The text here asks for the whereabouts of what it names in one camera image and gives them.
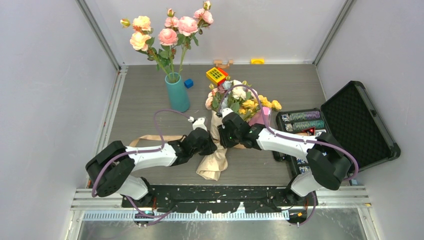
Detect paper flower bouquet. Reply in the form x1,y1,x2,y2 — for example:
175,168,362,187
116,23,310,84
196,79,282,181

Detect teal ceramic vase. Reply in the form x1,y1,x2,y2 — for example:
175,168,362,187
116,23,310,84
165,72,190,112

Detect tan satin ribbon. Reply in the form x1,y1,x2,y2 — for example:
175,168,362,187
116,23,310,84
129,134,185,147

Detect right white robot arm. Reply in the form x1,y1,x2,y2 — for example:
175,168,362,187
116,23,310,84
217,108,353,205

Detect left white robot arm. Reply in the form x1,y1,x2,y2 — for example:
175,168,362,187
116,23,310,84
85,127,218,207

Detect pink plastic box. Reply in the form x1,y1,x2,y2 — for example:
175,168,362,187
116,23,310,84
248,107,272,126

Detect colourful toy block house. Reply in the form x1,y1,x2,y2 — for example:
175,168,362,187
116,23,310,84
205,67,229,87

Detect small blue cube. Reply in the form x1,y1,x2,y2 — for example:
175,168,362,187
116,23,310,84
184,78,194,89

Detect wooden toy piece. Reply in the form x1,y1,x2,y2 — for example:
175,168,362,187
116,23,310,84
213,59,234,69

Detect yellow toy block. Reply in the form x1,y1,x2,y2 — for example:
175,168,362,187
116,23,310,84
250,58,265,65

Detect red triangle card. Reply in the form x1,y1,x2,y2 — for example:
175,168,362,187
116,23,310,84
303,127,316,136

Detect pink peach rose stems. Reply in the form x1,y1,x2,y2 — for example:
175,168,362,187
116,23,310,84
120,0,214,84

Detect black poker chip case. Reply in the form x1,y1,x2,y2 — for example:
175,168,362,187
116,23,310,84
275,81,401,171

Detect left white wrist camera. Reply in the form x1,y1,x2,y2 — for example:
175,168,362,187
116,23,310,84
187,116,208,131

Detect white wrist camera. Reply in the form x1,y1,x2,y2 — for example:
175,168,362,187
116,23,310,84
215,107,234,119
187,116,208,131

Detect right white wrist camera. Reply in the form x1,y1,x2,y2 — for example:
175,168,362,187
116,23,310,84
215,107,234,119

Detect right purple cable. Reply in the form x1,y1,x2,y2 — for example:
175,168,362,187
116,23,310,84
216,84,360,227

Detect purple cable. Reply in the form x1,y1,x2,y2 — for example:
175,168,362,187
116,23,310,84
91,109,195,227
216,84,360,227

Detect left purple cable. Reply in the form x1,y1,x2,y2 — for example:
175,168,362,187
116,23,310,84
91,109,195,227

